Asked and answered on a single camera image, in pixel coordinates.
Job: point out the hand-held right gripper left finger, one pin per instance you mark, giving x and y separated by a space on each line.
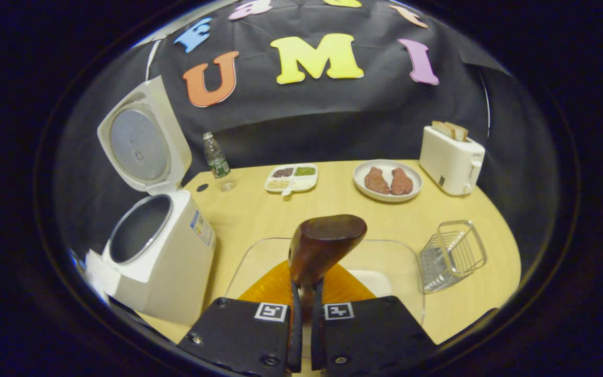
296 335

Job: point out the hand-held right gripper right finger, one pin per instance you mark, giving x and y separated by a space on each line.
316 335

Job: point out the white rice cooker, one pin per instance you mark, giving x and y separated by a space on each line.
170 272

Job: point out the clear plastic container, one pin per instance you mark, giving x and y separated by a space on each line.
259 256

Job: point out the white round plate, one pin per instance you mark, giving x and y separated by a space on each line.
385 198

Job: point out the white divided grain tray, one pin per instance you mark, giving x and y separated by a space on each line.
291 178

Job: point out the brown meat piece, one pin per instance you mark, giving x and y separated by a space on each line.
402 182
376 180

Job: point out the black table grommet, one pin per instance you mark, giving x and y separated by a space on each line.
202 187

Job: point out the clear plastic water bottle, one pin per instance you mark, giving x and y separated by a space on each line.
218 162

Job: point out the white toaster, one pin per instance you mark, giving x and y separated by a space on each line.
450 162

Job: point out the black backdrop cloth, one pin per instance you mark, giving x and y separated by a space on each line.
333 115

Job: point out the toast bread slice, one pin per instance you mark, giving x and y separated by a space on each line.
442 128
459 133

